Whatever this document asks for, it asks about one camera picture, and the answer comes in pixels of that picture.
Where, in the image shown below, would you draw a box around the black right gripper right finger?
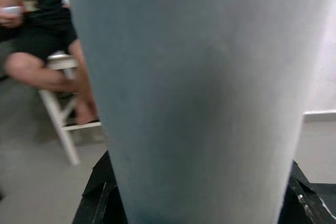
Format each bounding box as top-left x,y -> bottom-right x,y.
279,159 -> 336,224

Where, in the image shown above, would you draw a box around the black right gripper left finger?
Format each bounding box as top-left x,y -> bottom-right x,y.
72,150 -> 129,224

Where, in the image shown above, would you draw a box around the seated person black shorts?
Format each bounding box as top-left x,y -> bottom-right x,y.
0,0 -> 102,126

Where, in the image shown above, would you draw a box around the white wooden stool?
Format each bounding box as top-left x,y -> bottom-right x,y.
39,50 -> 103,166

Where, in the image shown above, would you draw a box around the white plastic table leg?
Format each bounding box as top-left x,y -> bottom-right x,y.
61,0 -> 334,224

